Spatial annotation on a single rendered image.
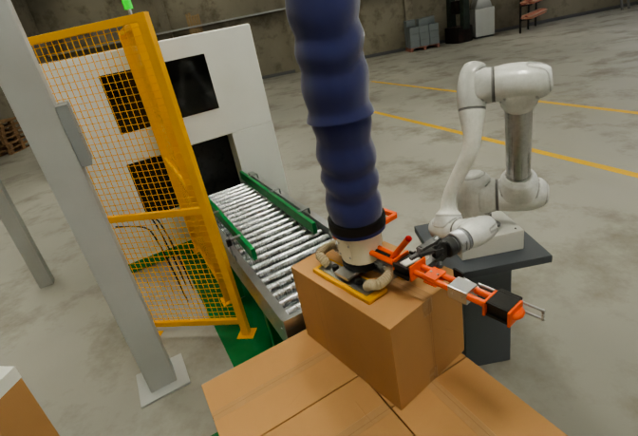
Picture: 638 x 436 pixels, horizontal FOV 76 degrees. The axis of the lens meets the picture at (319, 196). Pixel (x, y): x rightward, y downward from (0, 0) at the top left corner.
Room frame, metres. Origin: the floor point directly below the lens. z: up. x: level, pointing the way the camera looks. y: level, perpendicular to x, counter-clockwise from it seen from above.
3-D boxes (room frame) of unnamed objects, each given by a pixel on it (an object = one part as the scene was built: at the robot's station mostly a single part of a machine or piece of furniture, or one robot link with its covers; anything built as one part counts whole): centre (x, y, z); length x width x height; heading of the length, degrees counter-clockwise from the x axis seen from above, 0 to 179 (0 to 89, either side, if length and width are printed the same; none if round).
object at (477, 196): (1.76, -0.75, 1.01); 0.18 x 0.16 x 0.22; 63
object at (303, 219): (3.25, 0.37, 0.60); 1.60 x 0.11 x 0.09; 24
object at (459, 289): (1.03, -0.39, 1.07); 0.07 x 0.07 x 0.04; 34
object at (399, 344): (1.41, -0.15, 0.74); 0.60 x 0.40 x 0.40; 34
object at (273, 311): (2.68, 0.76, 0.50); 2.31 x 0.05 x 0.19; 24
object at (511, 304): (0.91, -0.46, 1.07); 0.08 x 0.07 x 0.05; 34
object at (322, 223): (2.95, 0.17, 0.50); 2.31 x 0.05 x 0.19; 24
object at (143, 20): (2.37, 1.05, 1.05); 0.87 x 0.10 x 2.10; 76
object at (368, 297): (1.36, -0.05, 0.97); 0.34 x 0.10 x 0.05; 34
